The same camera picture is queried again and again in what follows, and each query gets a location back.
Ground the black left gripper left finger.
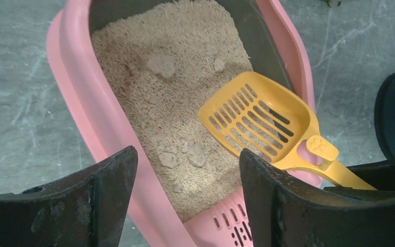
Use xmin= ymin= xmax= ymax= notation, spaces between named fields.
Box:
xmin=0 ymin=146 xmax=138 ymax=246

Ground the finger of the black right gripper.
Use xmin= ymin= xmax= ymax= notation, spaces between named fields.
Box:
xmin=324 ymin=158 xmax=395 ymax=201

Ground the beige cat litter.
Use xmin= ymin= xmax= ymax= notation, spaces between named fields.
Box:
xmin=91 ymin=1 xmax=252 ymax=222

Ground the pink cat litter box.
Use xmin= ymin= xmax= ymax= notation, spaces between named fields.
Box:
xmin=46 ymin=1 xmax=315 ymax=246

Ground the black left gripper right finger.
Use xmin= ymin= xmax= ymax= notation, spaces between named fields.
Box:
xmin=239 ymin=149 xmax=395 ymax=246

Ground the yellow litter scoop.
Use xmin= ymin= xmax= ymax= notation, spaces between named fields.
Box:
xmin=199 ymin=72 xmax=373 ymax=190

